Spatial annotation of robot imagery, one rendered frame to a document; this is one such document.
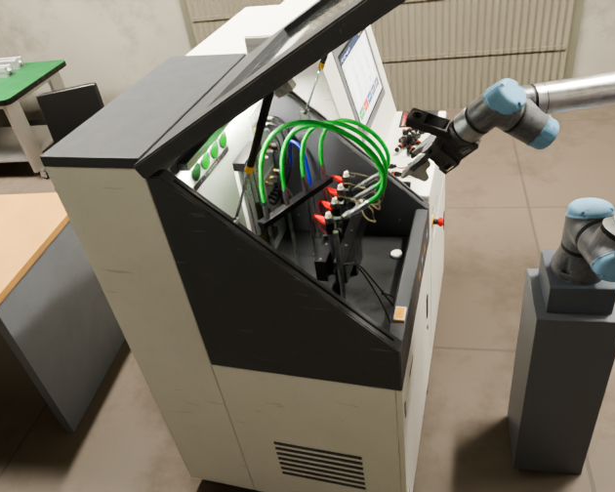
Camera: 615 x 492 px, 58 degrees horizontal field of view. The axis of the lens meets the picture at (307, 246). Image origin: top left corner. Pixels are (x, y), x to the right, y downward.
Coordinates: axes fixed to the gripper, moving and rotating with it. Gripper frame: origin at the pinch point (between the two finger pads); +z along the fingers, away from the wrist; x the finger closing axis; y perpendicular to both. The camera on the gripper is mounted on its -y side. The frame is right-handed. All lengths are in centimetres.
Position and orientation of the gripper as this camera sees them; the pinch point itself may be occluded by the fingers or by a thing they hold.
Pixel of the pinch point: (407, 163)
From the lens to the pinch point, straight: 147.7
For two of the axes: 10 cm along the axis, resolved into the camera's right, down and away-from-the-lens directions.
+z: -4.3, 3.4, 8.4
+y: 8.0, 5.8, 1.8
